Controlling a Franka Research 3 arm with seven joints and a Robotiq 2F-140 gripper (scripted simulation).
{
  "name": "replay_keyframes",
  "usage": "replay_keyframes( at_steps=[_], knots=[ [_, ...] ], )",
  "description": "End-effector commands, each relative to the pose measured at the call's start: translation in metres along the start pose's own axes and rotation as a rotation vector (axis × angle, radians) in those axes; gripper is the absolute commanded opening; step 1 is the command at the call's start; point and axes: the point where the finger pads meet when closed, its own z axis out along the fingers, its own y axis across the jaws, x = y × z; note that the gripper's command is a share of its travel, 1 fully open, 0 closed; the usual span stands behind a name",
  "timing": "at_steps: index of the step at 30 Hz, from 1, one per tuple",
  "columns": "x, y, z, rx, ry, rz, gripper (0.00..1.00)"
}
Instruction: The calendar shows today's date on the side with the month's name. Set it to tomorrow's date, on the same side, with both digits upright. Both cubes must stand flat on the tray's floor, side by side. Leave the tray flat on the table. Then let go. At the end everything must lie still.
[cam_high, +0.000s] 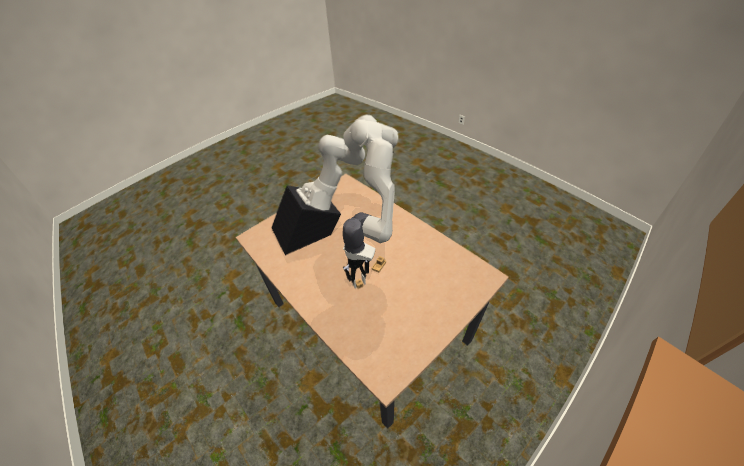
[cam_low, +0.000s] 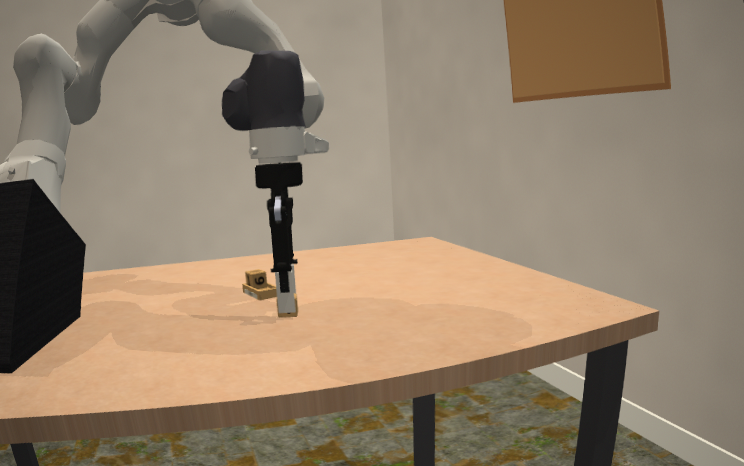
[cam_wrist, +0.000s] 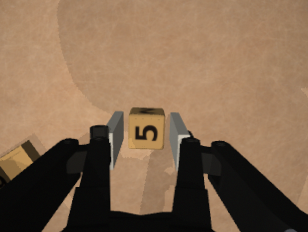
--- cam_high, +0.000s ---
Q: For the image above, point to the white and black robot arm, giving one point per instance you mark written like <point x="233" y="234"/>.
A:
<point x="364" y="131"/>

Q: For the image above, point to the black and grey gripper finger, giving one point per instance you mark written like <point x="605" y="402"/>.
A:
<point x="353" y="272"/>
<point x="366" y="271"/>

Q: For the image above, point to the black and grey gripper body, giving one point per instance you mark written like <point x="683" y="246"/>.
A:
<point x="354" y="262"/>

